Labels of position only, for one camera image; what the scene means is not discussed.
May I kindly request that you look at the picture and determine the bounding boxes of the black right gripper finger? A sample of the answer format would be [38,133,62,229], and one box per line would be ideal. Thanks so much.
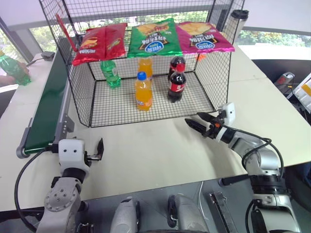
[185,118,209,137]
[196,112,216,123]

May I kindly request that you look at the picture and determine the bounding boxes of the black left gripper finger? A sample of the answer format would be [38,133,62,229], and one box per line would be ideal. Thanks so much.
[96,137,105,161]

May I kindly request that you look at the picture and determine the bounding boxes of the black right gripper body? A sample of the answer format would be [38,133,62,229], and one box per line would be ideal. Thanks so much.
[203,115,223,140]

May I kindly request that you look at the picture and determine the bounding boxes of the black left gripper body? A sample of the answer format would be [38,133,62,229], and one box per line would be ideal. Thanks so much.
[84,150,102,167]

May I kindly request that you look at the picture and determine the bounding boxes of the green soda bottle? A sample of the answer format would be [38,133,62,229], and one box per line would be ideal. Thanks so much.
[0,50,32,86]
[100,59,122,89]

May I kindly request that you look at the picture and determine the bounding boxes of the green conveyor belt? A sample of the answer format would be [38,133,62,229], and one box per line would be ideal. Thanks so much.
[16,36,76,160]

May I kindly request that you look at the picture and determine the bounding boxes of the person's bare hand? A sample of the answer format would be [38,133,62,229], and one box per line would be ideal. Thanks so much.
[0,62,30,86]

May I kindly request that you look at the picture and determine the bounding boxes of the cola bottle red cap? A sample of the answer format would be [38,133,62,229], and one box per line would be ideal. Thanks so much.
[167,64,187,103]
[169,56,187,75]

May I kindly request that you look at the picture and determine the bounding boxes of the black cylindrical bar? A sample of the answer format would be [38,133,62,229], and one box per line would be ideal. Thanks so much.
[218,176,251,187]

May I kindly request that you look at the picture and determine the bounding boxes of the orange soda bottle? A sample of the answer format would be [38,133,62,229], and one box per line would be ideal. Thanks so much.
[135,71,154,112]
[137,57,154,81]

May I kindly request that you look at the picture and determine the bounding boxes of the grey rounded robot leg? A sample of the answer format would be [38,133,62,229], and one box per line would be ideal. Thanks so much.
[113,197,141,233]
[167,194,210,233]

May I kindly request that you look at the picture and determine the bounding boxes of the pink chip bag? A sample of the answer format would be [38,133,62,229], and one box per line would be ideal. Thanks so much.
[175,21,236,54]

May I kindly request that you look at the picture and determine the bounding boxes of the grey and red tool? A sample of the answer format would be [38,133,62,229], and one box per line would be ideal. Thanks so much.
[274,72,296,88]

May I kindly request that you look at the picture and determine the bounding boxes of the green chip bag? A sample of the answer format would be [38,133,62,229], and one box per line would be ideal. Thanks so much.
[127,18,183,58]

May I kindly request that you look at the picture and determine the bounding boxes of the white and yellow box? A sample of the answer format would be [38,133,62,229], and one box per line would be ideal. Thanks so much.
[293,72,311,113]

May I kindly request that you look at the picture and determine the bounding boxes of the grey tumbler black lid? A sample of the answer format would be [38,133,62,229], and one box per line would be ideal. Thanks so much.
[225,9,250,47]

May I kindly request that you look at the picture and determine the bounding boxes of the red chip bag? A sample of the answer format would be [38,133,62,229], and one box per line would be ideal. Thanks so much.
[72,27,108,67]
[103,23,128,61]

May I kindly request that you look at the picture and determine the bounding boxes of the red plastic strip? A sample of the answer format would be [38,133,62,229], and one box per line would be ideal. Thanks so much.
[55,13,79,52]

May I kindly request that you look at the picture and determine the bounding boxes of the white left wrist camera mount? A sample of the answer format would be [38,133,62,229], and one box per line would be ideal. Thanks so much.
[57,138,90,173]

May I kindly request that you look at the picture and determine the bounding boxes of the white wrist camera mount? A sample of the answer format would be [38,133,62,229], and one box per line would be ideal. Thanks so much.
[57,138,90,173]
[218,102,236,127]

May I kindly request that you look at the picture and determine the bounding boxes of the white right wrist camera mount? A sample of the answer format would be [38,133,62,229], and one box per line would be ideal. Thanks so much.
[218,102,236,127]

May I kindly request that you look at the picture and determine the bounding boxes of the black wire mesh shelf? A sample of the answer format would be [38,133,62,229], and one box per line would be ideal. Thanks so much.
[38,0,246,129]

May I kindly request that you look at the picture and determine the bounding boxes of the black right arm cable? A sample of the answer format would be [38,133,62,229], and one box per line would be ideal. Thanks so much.
[223,125,286,182]

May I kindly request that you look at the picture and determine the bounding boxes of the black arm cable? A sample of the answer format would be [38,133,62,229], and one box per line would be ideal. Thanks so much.
[223,125,286,182]
[14,142,60,233]

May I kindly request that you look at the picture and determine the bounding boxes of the thin white wire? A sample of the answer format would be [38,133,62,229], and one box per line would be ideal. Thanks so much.
[198,181,207,220]

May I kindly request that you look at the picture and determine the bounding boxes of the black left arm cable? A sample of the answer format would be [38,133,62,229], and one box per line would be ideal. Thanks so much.
[14,142,60,233]

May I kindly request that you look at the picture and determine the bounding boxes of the metal bracket bar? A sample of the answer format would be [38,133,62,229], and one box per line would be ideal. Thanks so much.
[208,191,238,233]

